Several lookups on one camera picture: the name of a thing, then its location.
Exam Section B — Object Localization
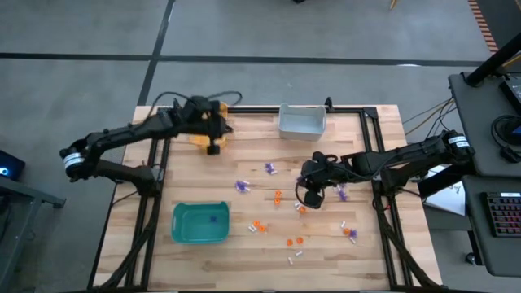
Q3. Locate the dark grey keyboard desk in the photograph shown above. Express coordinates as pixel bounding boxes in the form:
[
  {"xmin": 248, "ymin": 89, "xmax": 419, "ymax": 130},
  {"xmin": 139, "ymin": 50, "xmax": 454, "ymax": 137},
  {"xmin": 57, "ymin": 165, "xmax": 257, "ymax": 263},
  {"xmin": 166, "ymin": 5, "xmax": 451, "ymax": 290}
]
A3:
[{"xmin": 462, "ymin": 174, "xmax": 521, "ymax": 278}]

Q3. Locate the orange plastic basket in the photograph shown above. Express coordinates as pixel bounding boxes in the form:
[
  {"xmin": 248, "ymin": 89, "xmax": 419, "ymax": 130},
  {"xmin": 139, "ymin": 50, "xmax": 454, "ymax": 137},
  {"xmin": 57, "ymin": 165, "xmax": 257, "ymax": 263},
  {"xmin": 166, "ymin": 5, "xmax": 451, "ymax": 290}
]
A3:
[{"xmin": 187, "ymin": 101, "xmax": 230, "ymax": 152}]

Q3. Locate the black desk foot beam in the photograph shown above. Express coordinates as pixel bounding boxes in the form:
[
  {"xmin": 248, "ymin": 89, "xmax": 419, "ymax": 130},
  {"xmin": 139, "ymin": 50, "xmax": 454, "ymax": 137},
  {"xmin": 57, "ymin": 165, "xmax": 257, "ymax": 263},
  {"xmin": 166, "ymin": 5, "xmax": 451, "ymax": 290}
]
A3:
[{"xmin": 417, "ymin": 160, "xmax": 477, "ymax": 199}]

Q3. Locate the white plastic basket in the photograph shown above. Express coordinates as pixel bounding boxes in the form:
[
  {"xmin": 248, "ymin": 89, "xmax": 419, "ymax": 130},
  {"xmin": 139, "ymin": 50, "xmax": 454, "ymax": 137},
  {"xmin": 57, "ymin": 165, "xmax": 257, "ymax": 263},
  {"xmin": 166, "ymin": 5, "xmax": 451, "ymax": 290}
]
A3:
[{"xmin": 278, "ymin": 103, "xmax": 327, "ymax": 142}]

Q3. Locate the teal plastic basket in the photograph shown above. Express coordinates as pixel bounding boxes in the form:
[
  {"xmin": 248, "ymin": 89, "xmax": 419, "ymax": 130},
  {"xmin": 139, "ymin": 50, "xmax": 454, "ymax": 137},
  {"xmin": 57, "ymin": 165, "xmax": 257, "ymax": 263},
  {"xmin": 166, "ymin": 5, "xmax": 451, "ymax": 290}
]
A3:
[{"xmin": 170, "ymin": 200, "xmax": 231, "ymax": 245}]

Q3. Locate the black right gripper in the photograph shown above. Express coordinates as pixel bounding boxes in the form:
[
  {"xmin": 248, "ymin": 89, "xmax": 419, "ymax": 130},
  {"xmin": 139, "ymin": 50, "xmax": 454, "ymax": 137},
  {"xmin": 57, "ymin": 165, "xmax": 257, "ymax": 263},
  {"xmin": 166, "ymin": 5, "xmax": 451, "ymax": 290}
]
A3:
[{"xmin": 298, "ymin": 150, "xmax": 348, "ymax": 210}]

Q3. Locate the yellow floor cable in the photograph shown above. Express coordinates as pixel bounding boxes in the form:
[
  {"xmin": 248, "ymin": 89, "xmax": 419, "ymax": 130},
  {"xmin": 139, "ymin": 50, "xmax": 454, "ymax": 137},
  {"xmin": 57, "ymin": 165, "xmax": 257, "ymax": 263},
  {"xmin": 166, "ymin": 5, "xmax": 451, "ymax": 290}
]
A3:
[{"xmin": 405, "ymin": 97, "xmax": 457, "ymax": 138}]

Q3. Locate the dark grey desk with pole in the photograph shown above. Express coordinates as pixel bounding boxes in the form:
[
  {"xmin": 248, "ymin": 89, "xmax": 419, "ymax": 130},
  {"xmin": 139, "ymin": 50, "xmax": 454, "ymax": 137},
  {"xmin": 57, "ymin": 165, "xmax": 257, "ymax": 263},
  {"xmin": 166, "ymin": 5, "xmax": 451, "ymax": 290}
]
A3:
[{"xmin": 448, "ymin": 71, "xmax": 521, "ymax": 178}]

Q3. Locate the white paper sheet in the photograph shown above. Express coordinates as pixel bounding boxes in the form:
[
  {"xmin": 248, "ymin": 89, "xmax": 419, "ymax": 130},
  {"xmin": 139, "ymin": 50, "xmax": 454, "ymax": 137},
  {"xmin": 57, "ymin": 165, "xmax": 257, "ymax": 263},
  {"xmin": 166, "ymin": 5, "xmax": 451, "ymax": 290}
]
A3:
[{"xmin": 423, "ymin": 164, "xmax": 467, "ymax": 216}]

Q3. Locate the black floor cable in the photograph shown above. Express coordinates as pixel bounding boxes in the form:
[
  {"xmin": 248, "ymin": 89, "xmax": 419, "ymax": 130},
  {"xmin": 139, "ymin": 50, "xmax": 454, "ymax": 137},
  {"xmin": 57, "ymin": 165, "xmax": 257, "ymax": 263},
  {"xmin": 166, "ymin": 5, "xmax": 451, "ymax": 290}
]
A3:
[{"xmin": 406, "ymin": 97, "xmax": 459, "ymax": 139}]

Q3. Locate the black stand pole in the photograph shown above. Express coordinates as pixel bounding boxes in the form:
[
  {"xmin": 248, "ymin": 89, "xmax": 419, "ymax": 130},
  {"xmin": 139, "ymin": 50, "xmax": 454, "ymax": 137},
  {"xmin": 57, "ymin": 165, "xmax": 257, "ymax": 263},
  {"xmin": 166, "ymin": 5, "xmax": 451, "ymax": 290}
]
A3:
[{"xmin": 465, "ymin": 34, "xmax": 521, "ymax": 88}]

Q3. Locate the black aluminium table frame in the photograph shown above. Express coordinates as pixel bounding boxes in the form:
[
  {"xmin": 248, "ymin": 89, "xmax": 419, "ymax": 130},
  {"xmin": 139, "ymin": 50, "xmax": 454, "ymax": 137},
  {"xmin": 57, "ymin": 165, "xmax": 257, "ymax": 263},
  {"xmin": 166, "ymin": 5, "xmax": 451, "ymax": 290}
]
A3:
[{"xmin": 87, "ymin": 96, "xmax": 447, "ymax": 293}]

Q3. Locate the black left wrist camera cable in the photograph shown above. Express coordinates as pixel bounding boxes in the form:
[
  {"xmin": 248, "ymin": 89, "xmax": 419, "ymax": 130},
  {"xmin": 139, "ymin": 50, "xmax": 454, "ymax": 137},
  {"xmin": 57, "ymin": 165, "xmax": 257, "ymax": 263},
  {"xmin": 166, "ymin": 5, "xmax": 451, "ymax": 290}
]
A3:
[{"xmin": 151, "ymin": 90, "xmax": 244, "ymax": 120}]

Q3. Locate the black box with blue light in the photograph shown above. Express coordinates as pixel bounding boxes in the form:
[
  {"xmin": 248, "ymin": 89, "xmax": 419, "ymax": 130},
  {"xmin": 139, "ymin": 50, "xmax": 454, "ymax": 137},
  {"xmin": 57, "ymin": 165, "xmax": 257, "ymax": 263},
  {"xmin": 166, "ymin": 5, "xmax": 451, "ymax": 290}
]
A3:
[{"xmin": 0, "ymin": 149, "xmax": 26, "ymax": 183}]

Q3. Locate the black mat orange striped edge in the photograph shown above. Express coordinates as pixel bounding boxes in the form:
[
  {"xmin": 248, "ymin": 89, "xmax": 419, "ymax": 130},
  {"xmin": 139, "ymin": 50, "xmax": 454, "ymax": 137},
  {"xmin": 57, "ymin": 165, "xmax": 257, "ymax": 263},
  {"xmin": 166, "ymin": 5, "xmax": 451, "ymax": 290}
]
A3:
[{"xmin": 466, "ymin": 0, "xmax": 521, "ymax": 56}]

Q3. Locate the black backlit keyboard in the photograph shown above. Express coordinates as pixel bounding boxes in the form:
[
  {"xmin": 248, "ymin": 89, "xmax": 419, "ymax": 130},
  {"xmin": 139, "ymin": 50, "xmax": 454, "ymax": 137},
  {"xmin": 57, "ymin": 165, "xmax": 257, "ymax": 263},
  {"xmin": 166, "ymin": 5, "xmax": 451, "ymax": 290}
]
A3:
[{"xmin": 484, "ymin": 191, "xmax": 521, "ymax": 238}]

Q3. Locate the grey metal bench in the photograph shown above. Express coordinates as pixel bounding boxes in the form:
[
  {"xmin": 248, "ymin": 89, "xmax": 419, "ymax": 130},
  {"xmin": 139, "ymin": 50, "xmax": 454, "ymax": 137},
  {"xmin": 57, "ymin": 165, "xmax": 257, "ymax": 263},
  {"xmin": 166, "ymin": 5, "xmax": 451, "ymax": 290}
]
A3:
[{"xmin": 0, "ymin": 175, "xmax": 68, "ymax": 293}]

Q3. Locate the black coiled cable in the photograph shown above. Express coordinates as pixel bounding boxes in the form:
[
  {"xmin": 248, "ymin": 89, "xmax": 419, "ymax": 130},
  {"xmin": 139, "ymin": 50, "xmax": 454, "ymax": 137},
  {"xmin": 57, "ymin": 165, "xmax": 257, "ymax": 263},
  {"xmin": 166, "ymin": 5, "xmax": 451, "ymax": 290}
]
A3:
[{"xmin": 490, "ymin": 114, "xmax": 521, "ymax": 148}]

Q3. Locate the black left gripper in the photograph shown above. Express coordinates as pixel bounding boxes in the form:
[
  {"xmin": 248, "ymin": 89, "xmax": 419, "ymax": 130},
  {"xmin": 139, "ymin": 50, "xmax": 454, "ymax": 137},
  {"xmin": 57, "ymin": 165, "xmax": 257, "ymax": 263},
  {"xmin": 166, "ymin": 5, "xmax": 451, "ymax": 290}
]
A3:
[{"xmin": 173, "ymin": 95, "xmax": 234, "ymax": 156}]

